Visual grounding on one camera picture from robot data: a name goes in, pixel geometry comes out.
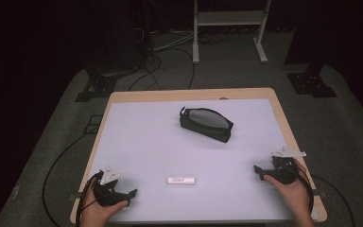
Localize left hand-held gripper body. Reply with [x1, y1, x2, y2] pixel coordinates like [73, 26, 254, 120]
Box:
[92, 166, 131, 208]

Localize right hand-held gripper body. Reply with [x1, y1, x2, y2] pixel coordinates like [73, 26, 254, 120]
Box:
[263, 147, 307, 185]

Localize person's left hand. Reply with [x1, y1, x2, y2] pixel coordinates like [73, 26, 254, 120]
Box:
[79, 183, 130, 227]

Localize person's right hand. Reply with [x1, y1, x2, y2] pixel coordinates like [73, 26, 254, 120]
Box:
[263, 158, 316, 227]

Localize small white eraser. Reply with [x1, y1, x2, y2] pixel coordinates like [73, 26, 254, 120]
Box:
[166, 176, 197, 186]

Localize white table mat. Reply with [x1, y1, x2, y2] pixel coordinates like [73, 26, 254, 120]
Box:
[87, 97, 320, 222]

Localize black pencil case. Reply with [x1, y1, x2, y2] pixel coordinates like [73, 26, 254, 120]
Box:
[179, 106, 234, 144]

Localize black stand base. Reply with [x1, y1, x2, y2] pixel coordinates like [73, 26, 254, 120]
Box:
[285, 62, 338, 99]
[74, 64, 140, 103]

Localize wooden table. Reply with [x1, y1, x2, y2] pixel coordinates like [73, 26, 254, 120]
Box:
[69, 87, 328, 225]

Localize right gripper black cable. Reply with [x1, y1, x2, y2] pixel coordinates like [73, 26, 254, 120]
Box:
[283, 160, 357, 227]

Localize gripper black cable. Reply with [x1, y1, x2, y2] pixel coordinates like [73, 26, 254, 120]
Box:
[42, 131, 104, 227]
[283, 160, 357, 227]

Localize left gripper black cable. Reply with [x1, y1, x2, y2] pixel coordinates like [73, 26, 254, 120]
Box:
[42, 131, 104, 227]

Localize black floor cable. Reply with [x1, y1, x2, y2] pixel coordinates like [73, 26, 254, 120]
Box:
[127, 54, 164, 93]
[162, 46, 197, 91]

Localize white floor cables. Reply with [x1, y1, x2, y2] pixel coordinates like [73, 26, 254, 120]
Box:
[150, 29, 197, 53]

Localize white metal stand frame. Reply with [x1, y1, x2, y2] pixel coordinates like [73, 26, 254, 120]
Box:
[192, 0, 272, 65]

